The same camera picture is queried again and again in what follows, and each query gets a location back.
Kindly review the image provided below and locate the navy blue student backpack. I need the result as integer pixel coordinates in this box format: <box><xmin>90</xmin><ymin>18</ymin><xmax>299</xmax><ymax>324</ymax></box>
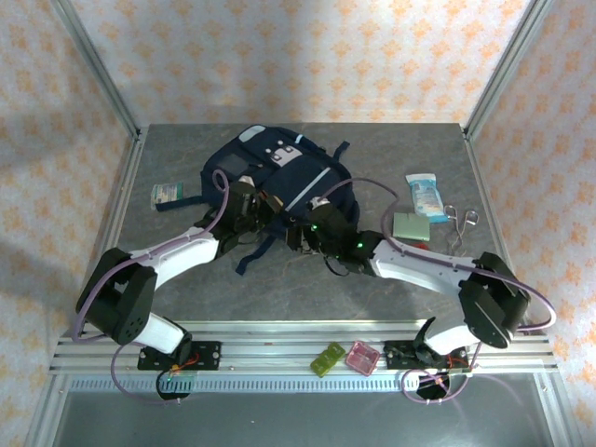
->
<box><xmin>156</xmin><ymin>124</ymin><xmax>360</xmax><ymax>277</ymax></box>

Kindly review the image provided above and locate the pale green notepad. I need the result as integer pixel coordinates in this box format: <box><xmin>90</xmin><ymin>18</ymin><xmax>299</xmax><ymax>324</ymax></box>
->
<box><xmin>393</xmin><ymin>211</ymin><xmax>431</xmax><ymax>242</ymax></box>

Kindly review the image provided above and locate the green tissue packet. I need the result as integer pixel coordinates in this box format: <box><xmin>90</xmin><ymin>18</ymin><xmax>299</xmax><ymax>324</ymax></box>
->
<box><xmin>149</xmin><ymin>182</ymin><xmax>184</xmax><ymax>210</ymax></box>

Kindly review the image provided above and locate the blue and white wipes packet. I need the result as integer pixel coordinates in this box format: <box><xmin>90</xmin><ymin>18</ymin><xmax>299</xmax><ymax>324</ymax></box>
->
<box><xmin>404</xmin><ymin>172</ymin><xmax>444</xmax><ymax>225</ymax></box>

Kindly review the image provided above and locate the green plastic pill box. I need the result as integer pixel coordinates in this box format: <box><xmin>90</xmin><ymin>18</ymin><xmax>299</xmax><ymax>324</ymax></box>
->
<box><xmin>309</xmin><ymin>342</ymin><xmax>346</xmax><ymax>376</ymax></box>

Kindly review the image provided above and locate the pink plastic pill box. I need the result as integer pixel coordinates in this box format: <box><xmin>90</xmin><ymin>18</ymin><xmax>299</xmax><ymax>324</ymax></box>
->
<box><xmin>345</xmin><ymin>340</ymin><xmax>381</xmax><ymax>376</ymax></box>

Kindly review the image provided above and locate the grey metal shelf panel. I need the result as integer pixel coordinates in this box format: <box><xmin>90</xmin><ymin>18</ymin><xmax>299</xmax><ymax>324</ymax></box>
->
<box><xmin>41</xmin><ymin>391</ymin><xmax>560</xmax><ymax>447</ymax></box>

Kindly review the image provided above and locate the aluminium front rail beam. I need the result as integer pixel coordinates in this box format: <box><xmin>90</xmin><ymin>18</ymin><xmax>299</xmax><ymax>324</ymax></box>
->
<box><xmin>48</xmin><ymin>318</ymin><xmax>558</xmax><ymax>374</ymax></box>

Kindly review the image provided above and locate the aluminium side rail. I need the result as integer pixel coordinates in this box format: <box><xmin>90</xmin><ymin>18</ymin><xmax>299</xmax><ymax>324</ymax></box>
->
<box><xmin>460</xmin><ymin>125</ymin><xmax>532</xmax><ymax>334</ymax></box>
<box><xmin>74</xmin><ymin>128</ymin><xmax>150</xmax><ymax>336</ymax></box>

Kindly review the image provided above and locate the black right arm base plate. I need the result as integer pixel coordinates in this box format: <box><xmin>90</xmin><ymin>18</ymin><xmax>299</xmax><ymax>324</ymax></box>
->
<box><xmin>382</xmin><ymin>338</ymin><xmax>467</xmax><ymax>373</ymax></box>

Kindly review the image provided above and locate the slotted grey cable duct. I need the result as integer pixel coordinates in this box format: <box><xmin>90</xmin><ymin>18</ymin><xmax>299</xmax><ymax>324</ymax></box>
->
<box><xmin>69</xmin><ymin>375</ymin><xmax>541</xmax><ymax>394</ymax></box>

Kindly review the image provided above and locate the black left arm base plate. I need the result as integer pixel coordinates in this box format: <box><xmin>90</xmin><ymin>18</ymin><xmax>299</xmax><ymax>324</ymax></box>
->
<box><xmin>137</xmin><ymin>339</ymin><xmax>223</xmax><ymax>373</ymax></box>

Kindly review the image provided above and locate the aluminium frame post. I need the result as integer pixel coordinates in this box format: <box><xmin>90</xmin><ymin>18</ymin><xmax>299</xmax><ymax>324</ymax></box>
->
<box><xmin>48</xmin><ymin>0</ymin><xmax>143</xmax><ymax>141</ymax></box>
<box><xmin>463</xmin><ymin>0</ymin><xmax>555</xmax><ymax>141</ymax></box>

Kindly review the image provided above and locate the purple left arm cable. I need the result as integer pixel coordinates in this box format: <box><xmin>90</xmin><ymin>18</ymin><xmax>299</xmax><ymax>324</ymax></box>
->
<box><xmin>74</xmin><ymin>169</ymin><xmax>234</xmax><ymax>406</ymax></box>

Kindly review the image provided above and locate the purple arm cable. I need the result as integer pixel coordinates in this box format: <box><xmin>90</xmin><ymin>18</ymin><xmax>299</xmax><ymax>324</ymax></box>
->
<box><xmin>316</xmin><ymin>178</ymin><xmax>558</xmax><ymax>406</ymax></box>
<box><xmin>74</xmin><ymin>169</ymin><xmax>234</xmax><ymax>406</ymax></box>

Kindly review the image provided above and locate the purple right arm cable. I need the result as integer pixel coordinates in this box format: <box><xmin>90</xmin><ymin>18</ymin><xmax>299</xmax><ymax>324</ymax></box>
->
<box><xmin>316</xmin><ymin>178</ymin><xmax>558</xmax><ymax>406</ymax></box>

